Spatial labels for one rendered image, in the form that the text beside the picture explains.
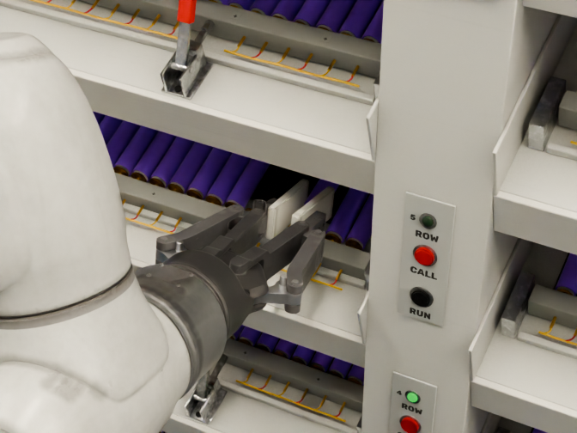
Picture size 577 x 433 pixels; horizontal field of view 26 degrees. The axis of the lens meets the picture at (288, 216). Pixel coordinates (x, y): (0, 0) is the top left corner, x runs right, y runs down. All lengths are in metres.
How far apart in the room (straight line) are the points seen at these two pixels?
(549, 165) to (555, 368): 0.19
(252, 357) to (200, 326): 0.40
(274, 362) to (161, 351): 0.45
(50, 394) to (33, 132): 0.16
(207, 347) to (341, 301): 0.25
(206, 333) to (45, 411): 0.16
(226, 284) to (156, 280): 0.06
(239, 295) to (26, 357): 0.21
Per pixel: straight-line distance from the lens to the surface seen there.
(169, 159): 1.20
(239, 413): 1.26
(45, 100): 0.74
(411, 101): 0.91
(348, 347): 1.09
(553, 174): 0.94
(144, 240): 1.17
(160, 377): 0.82
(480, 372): 1.05
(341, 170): 0.98
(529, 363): 1.06
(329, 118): 0.98
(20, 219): 0.74
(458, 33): 0.87
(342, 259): 1.09
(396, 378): 1.08
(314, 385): 1.24
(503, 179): 0.93
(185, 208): 1.15
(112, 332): 0.78
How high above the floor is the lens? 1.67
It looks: 38 degrees down
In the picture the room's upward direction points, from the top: straight up
